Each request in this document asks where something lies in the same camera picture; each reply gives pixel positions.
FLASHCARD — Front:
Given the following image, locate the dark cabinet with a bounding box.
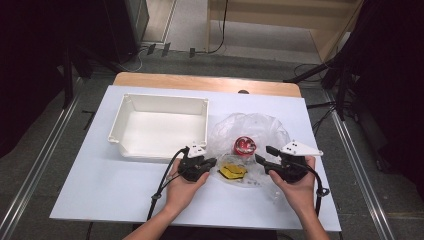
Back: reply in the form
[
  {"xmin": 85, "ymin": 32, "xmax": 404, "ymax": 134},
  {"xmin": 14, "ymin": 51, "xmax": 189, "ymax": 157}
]
[{"xmin": 103, "ymin": 0, "xmax": 150, "ymax": 64}]

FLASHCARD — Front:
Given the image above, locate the white board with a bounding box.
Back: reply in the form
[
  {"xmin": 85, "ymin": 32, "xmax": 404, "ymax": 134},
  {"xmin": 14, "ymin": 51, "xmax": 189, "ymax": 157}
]
[{"xmin": 49, "ymin": 84, "xmax": 342, "ymax": 233}]

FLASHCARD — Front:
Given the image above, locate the person's right hand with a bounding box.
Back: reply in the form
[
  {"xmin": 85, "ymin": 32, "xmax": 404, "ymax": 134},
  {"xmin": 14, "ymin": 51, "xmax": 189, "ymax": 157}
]
[{"xmin": 268, "ymin": 155, "xmax": 317, "ymax": 216}]

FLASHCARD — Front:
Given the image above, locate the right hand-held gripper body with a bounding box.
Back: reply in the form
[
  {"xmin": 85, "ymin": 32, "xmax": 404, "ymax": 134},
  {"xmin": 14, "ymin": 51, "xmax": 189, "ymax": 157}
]
[{"xmin": 264, "ymin": 140, "xmax": 324, "ymax": 184}]

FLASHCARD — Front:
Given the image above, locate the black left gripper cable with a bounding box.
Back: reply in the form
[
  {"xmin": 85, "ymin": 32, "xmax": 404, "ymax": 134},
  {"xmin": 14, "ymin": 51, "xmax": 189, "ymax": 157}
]
[{"xmin": 146, "ymin": 147, "xmax": 189, "ymax": 222}]

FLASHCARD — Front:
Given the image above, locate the light wooden furniture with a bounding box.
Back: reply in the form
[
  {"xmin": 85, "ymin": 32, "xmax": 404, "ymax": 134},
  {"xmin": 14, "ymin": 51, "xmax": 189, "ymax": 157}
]
[{"xmin": 205, "ymin": 0, "xmax": 365, "ymax": 64}]

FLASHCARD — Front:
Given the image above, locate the red round can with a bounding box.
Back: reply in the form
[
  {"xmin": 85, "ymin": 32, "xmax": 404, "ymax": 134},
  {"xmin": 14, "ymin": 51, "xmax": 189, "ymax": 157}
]
[{"xmin": 233, "ymin": 135, "xmax": 258, "ymax": 158}]

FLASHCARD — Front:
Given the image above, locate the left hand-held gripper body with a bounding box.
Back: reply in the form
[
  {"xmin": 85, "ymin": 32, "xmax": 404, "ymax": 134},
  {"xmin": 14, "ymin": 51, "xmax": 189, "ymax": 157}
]
[{"xmin": 177, "ymin": 142, "xmax": 210, "ymax": 183}]

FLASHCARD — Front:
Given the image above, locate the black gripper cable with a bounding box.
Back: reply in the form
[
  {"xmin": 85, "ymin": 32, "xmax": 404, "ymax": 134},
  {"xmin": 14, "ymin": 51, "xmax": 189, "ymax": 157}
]
[
  {"xmin": 146, "ymin": 147, "xmax": 189, "ymax": 222},
  {"xmin": 301, "ymin": 162, "xmax": 331, "ymax": 218}
]

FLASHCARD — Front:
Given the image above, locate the wooden table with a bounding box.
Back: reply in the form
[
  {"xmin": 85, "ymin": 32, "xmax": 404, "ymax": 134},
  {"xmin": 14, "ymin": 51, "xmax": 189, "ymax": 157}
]
[{"xmin": 113, "ymin": 71, "xmax": 303, "ymax": 98}]

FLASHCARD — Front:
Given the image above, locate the metal floor rail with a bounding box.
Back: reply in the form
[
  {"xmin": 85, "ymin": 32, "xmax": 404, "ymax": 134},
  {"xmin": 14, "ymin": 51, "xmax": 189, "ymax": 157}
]
[
  {"xmin": 328, "ymin": 99, "xmax": 398, "ymax": 240},
  {"xmin": 0, "ymin": 78, "xmax": 84, "ymax": 240}
]

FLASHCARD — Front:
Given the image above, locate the white plastic bin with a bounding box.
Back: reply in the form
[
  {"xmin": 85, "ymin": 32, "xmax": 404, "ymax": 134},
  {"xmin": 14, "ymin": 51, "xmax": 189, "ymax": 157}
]
[{"xmin": 107, "ymin": 93, "xmax": 210, "ymax": 162}]

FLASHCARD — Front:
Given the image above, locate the clear smiley plastic bag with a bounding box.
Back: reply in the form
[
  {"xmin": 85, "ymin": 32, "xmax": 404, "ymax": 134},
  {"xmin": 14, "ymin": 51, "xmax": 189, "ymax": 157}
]
[{"xmin": 208, "ymin": 112, "xmax": 292, "ymax": 204}]

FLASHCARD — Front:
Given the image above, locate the person's left hand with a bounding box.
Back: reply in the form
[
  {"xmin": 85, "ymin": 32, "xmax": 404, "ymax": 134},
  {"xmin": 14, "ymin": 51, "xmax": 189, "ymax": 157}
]
[{"xmin": 164, "ymin": 158, "xmax": 211, "ymax": 215}]

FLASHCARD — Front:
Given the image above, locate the white floor cable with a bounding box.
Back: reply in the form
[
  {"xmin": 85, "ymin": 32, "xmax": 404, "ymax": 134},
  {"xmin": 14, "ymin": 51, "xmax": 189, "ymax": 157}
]
[{"xmin": 118, "ymin": 46, "xmax": 151, "ymax": 73}]

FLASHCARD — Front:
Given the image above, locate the black hanging cable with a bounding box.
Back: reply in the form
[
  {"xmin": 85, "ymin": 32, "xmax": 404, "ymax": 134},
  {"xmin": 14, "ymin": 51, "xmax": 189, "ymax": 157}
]
[{"xmin": 194, "ymin": 0, "xmax": 230, "ymax": 55}]

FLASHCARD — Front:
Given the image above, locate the person's dark lap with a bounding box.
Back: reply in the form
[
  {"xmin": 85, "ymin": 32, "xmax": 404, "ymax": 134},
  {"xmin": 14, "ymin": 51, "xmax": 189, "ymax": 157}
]
[{"xmin": 133, "ymin": 223, "xmax": 278, "ymax": 240}]

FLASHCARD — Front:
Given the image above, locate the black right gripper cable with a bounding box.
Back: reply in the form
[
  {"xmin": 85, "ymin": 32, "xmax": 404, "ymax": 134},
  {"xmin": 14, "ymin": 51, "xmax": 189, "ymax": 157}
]
[{"xmin": 301, "ymin": 162, "xmax": 331, "ymax": 218}]

